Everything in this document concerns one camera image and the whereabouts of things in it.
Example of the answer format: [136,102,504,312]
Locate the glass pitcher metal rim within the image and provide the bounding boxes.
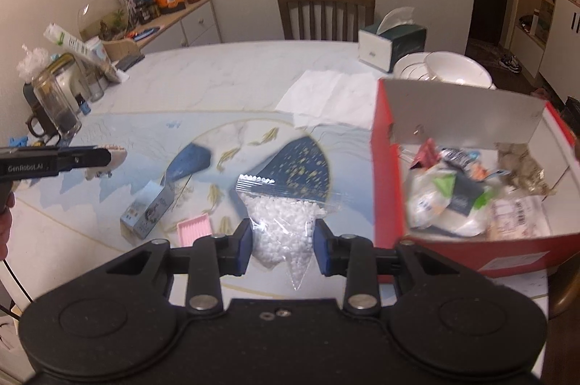
[45,52,89,105]

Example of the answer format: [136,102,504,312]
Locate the pink flat plastic case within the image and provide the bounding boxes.
[177,214,214,246]

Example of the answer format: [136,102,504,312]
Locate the black cable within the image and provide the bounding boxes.
[0,258,34,315]

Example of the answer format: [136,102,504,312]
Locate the dark sneakers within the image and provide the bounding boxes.
[498,53,523,72]

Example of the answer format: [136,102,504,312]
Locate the long white green box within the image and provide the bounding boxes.
[43,22,123,83]

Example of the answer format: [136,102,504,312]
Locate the tall glass jar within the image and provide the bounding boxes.
[32,65,83,141]

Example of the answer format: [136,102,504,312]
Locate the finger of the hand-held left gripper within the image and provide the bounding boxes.
[57,146,112,171]

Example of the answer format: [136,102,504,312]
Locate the grey blue small carton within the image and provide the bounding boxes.
[120,180,175,239]

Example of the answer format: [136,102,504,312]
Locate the dark glossy wrapper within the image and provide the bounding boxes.
[437,147,482,169]

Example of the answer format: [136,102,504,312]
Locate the red small packet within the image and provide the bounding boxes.
[410,139,442,170]

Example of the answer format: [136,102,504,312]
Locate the red cardboard box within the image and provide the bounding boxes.
[370,78,580,277]

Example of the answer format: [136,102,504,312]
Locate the glass dome with plant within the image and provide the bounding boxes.
[78,0,137,44]

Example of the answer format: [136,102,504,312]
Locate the zip bag of white beads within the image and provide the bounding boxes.
[236,174,354,290]

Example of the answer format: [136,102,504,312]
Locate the pink printed snack packet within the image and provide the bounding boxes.
[487,195,551,241]

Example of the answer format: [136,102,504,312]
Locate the small glass cup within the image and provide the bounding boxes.
[79,70,106,102]

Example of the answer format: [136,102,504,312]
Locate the blue printed box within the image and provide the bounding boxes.
[117,0,154,21]

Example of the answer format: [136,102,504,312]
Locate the person's left hand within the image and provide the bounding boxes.
[0,207,12,262]

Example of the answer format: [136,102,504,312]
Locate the clear plastic bag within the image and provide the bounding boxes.
[17,43,48,78]

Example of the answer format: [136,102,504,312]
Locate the white green packet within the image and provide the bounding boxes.
[404,168,458,228]

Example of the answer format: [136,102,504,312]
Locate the white packet dark label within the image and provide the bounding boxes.
[446,177,494,237]

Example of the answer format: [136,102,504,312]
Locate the green white tissue box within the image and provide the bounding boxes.
[358,7,427,73]

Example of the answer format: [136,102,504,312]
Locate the silver foil packet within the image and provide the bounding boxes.
[496,141,551,194]

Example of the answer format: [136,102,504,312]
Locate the white plate gold rim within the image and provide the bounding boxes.
[392,52,438,83]

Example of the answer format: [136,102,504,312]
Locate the white bowl gold rim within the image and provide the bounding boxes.
[425,52,494,89]

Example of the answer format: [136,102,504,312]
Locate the blue orange pens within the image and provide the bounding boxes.
[124,26,162,42]

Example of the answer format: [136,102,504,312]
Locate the black flat case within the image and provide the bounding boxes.
[115,53,146,71]

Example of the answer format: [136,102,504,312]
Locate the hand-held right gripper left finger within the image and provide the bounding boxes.
[106,218,254,316]

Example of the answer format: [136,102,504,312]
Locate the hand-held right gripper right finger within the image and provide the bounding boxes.
[314,218,457,316]

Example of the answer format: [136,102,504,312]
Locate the white two-door cabinet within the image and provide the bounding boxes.
[539,0,580,96]

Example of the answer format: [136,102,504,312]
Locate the white wooden sideboard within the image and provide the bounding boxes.
[102,0,223,59]

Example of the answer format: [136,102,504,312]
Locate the white paper tissue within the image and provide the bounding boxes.
[292,106,376,129]
[275,70,379,116]

